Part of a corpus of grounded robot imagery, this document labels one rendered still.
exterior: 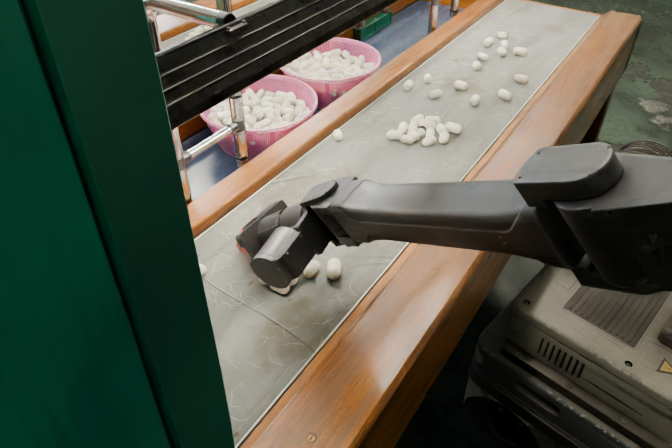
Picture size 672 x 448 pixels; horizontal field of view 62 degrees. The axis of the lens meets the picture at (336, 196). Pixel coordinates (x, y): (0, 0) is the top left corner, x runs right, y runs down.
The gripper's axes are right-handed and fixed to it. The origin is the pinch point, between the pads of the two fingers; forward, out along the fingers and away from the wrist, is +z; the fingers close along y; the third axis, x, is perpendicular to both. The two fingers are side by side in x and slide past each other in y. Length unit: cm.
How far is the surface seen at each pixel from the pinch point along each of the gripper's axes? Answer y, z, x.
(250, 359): 15.2, -10.0, 10.4
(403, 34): -111, 26, -12
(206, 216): -1.6, 6.2, -6.5
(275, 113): -39.3, 19.2, -14.2
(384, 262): -10.5, -14.7, 14.2
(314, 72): -61, 22, -17
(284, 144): -26.6, 8.0, -8.3
